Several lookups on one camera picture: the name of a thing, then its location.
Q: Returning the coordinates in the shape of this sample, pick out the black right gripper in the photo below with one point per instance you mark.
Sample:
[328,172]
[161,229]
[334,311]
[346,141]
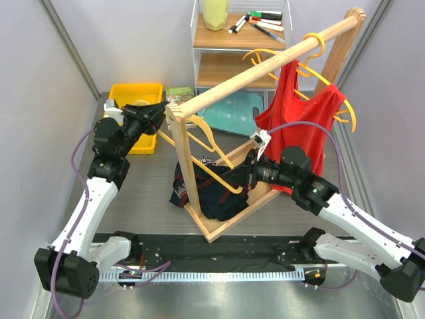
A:
[248,173]

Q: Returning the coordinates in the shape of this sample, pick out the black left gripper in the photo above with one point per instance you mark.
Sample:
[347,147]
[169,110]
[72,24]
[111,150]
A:
[156,111]

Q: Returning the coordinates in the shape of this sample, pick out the light yellow plastic hanger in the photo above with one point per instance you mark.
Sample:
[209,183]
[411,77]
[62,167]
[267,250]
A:
[199,122]

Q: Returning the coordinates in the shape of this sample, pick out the navy blue tank top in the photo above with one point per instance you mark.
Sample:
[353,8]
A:
[216,201]

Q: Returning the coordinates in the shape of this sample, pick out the red tank top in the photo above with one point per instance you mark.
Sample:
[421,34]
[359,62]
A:
[287,106]

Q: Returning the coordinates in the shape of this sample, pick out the orange yellow plastic hanger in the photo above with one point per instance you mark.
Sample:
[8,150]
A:
[304,70]

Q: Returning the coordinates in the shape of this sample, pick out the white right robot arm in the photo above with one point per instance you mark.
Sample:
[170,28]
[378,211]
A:
[392,259]

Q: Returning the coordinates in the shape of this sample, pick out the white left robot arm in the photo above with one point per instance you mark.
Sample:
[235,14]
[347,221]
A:
[69,266]

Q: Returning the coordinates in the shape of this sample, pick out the green picture book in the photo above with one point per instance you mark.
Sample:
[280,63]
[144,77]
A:
[180,94]

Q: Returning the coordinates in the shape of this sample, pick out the yellow plastic bin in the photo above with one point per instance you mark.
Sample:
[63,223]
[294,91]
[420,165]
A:
[139,94]

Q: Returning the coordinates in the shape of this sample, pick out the teal cutting board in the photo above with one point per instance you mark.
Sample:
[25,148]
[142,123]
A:
[235,114]

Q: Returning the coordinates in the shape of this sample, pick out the black white marker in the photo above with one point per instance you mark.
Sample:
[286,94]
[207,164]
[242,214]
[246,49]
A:
[247,19]
[234,28]

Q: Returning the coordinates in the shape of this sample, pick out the pale green vase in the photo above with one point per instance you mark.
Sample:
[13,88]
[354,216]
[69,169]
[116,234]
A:
[215,14]

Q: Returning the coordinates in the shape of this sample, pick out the blue grey pen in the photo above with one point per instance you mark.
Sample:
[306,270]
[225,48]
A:
[269,34]

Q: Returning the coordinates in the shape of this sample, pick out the orange capped marker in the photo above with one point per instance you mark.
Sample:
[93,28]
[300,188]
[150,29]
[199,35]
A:
[267,26]

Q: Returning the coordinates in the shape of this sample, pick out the red capped marker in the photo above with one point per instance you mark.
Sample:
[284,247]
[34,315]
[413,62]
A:
[271,22]

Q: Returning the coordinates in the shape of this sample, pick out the green capped marker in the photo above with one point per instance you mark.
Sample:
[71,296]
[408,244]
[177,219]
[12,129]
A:
[271,15]

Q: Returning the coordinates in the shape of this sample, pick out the wooden clothes rack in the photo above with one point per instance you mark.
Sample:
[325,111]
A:
[343,34]

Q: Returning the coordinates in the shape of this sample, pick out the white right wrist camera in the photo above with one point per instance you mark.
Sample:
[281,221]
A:
[262,139]

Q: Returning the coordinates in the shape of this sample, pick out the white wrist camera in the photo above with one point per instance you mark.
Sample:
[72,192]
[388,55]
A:
[111,108]
[262,139]

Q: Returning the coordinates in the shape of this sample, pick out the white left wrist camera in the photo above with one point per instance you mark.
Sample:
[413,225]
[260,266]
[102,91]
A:
[111,108]

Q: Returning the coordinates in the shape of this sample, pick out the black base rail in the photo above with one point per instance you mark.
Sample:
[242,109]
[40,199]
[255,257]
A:
[229,253]

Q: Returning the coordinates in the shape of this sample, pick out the white wire shelf unit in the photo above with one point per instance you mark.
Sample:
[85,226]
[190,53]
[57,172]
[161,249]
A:
[219,55]

